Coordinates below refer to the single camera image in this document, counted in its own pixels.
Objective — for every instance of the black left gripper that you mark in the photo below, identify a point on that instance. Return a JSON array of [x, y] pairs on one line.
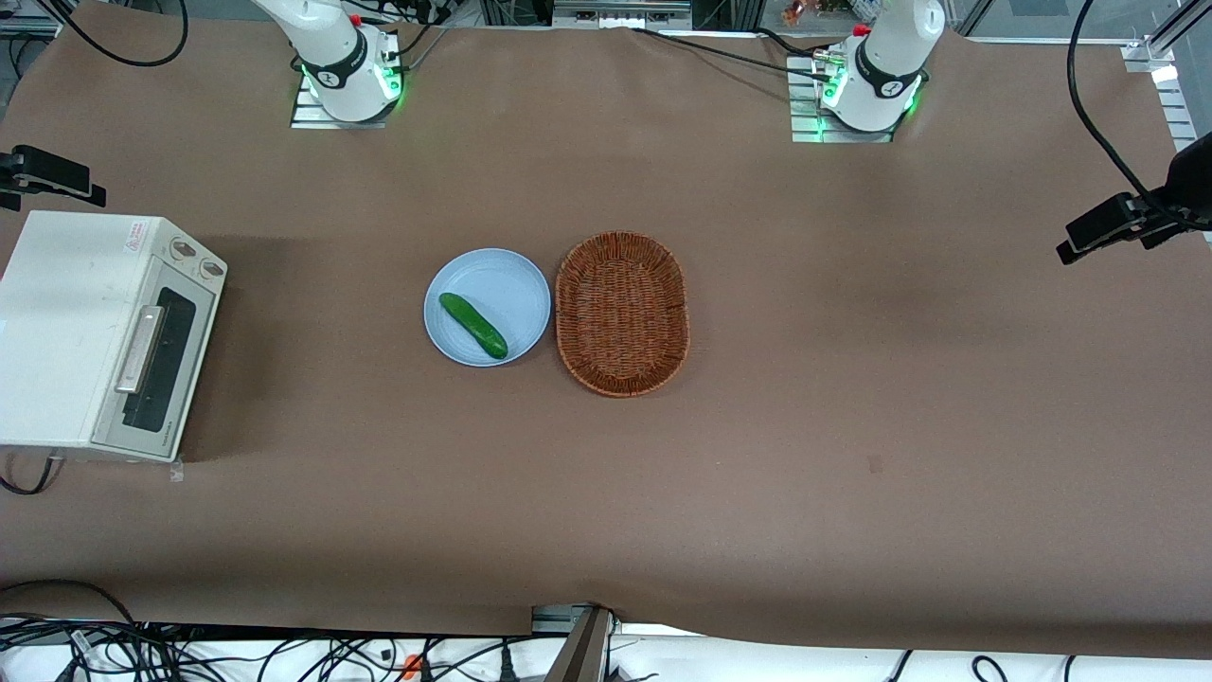
[[1189, 186]]

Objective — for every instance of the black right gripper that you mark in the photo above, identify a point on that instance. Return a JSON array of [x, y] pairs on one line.
[[9, 168]]

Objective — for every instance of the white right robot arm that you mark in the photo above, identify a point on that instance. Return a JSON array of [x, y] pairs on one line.
[[331, 47]]

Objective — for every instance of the white toaster oven body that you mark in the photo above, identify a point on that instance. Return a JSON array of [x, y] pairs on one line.
[[57, 313]]

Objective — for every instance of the beige oven knob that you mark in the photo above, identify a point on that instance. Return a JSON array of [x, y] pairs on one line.
[[182, 249], [210, 268]]

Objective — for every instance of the slotted aluminium plate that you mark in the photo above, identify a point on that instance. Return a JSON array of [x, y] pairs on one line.
[[1179, 114]]

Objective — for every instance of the aluminium profile beam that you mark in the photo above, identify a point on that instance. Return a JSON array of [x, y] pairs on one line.
[[1184, 24]]

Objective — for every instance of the brown table cover sheet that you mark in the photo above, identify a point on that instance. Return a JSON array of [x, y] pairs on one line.
[[852, 379]]

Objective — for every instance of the clear tape piece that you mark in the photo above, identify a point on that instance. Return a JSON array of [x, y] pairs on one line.
[[176, 471]]

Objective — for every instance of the green cucumber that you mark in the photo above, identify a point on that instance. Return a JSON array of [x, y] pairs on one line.
[[473, 326]]

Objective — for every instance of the light blue round plate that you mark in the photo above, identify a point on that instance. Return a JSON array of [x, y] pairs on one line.
[[502, 284]]

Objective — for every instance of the brown wicker oval basket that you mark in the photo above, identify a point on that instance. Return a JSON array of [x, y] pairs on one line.
[[620, 313]]

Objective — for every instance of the grey metal box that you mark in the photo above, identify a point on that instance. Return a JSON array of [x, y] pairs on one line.
[[620, 11]]

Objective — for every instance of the small aluminium bracket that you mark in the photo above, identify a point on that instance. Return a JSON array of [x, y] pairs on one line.
[[554, 620]]

